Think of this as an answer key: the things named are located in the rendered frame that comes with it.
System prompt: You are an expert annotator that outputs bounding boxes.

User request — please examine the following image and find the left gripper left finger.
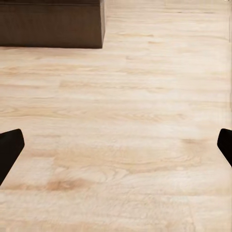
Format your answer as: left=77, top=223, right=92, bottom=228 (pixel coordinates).
left=0, top=128, right=25, bottom=185

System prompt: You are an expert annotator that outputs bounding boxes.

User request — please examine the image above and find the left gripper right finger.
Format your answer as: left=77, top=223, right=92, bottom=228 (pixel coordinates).
left=217, top=129, right=232, bottom=166

